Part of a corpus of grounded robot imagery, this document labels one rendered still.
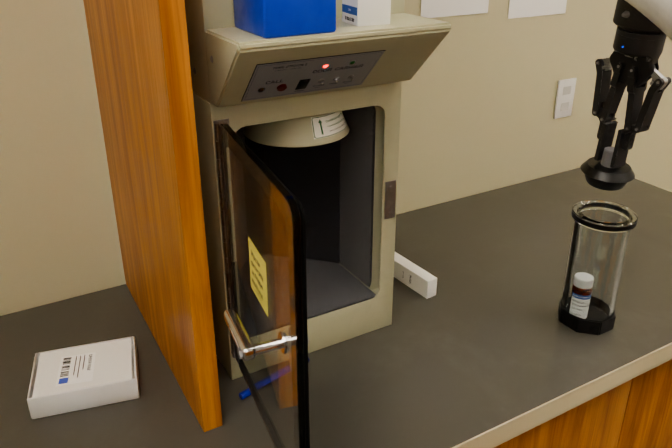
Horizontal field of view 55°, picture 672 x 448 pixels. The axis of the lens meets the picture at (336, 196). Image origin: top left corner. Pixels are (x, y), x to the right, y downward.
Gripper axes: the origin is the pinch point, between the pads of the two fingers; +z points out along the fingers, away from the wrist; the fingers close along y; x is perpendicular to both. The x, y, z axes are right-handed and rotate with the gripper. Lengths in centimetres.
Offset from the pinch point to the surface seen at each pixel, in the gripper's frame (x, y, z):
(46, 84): 84, 57, -5
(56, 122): 83, 57, 2
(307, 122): 51, 17, -7
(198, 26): 67, 18, -23
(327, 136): 48, 16, -4
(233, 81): 66, 8, -18
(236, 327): 74, -10, 5
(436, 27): 37.9, 4.4, -23.0
